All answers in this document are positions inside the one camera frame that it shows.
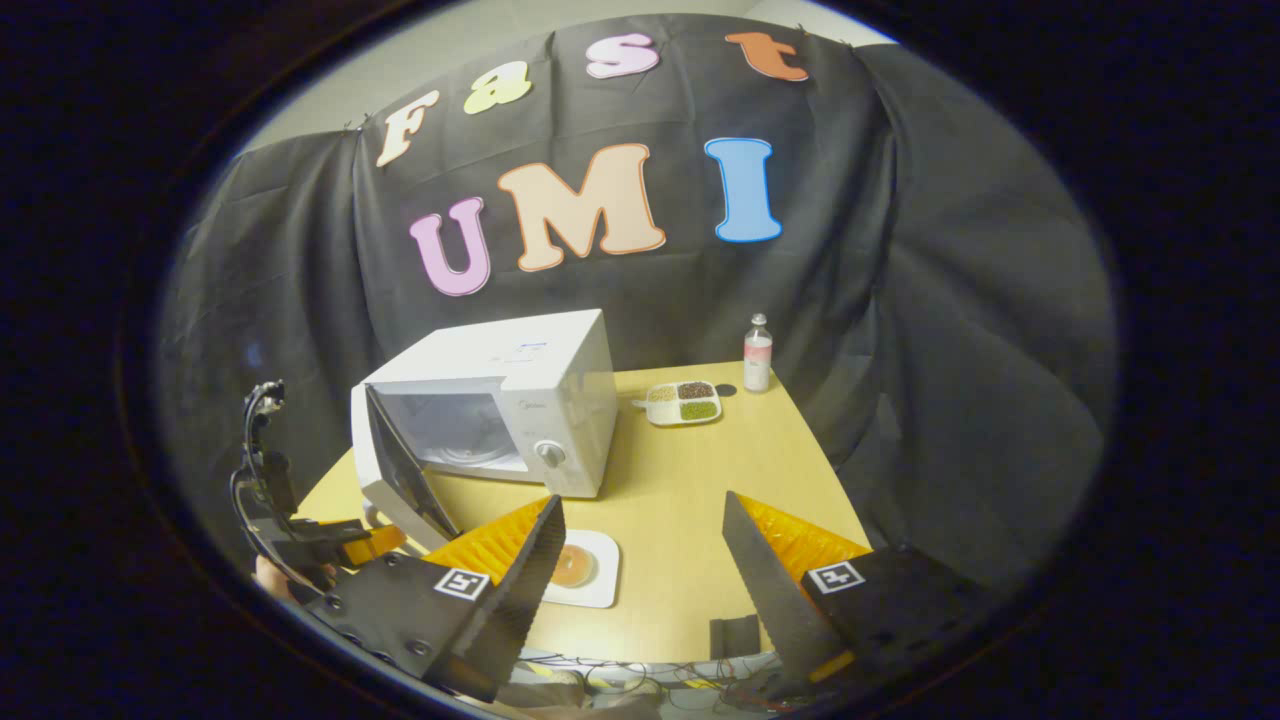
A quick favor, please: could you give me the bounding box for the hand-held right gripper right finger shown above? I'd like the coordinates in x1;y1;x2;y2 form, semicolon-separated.
722;491;1001;701

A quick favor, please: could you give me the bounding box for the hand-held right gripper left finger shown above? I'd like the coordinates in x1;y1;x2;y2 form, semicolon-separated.
305;495;567;703

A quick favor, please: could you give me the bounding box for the sugared doughnut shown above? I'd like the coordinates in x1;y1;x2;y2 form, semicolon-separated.
550;545;598;589

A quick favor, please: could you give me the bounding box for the white microwave oven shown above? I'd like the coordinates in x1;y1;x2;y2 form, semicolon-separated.
350;308;619;556

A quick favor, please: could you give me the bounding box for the small black box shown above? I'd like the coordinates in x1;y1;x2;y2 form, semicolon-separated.
709;615;762;662

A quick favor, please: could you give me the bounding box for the small white plate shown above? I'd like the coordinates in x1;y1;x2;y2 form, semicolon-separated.
540;530;621;609

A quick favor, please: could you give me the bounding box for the divided white dish of grains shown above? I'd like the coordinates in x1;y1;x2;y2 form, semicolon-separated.
633;380;723;428

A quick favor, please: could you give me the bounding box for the small bottle with pink label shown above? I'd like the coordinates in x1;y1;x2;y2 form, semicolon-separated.
743;313;774;394

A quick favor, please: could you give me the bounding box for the black backdrop cloth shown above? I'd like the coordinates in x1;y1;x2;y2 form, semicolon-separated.
160;15;1116;601

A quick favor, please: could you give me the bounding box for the bundle of cables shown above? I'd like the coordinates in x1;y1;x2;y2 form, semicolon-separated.
515;650;786;706

